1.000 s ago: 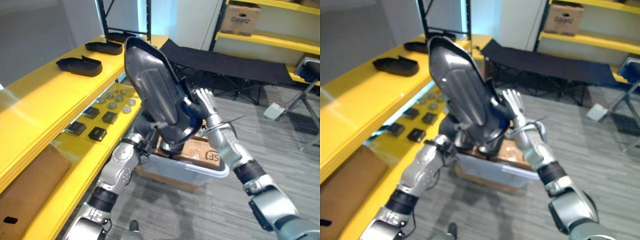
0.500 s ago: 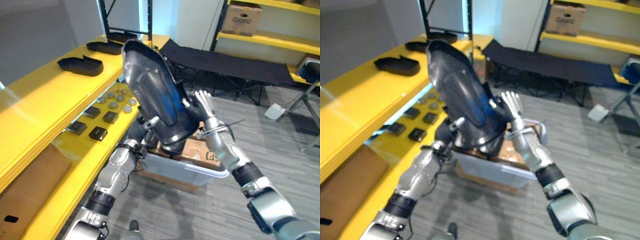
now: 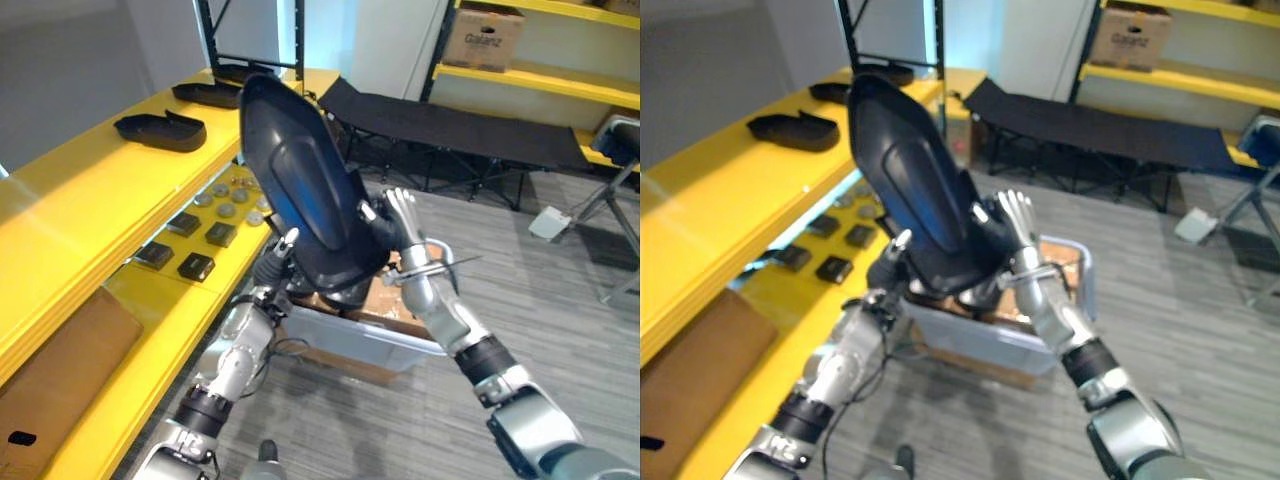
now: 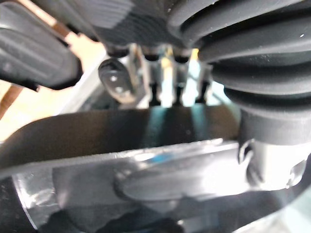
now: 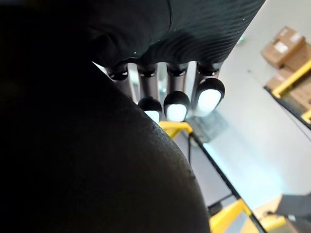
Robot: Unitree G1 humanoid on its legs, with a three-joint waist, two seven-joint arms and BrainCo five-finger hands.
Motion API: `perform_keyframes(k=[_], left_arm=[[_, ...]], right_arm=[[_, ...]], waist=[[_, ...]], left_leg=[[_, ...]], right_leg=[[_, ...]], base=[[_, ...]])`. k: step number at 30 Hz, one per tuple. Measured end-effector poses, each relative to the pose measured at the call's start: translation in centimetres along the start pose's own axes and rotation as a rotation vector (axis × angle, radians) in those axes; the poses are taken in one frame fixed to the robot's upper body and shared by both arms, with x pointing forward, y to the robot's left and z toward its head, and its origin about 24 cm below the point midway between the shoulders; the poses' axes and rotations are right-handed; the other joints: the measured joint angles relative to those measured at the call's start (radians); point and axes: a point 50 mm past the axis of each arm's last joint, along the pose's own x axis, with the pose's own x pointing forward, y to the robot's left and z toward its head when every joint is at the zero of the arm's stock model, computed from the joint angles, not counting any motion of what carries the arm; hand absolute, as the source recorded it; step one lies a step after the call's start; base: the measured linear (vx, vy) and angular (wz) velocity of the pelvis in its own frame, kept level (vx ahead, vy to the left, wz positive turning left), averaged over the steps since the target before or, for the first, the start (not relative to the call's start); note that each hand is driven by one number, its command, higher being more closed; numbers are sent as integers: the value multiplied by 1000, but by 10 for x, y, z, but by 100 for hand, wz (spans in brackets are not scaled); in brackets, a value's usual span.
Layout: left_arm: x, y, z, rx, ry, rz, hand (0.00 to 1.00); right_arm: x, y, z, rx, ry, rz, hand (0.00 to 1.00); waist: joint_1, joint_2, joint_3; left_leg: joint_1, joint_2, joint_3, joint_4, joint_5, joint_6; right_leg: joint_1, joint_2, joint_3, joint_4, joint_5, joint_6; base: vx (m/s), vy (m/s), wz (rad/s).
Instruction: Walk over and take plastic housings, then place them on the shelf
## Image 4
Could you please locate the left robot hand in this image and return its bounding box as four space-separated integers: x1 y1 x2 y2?
31 0 311 192

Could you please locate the black plastic housing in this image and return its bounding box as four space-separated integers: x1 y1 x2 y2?
0 105 311 233
0 1 82 92

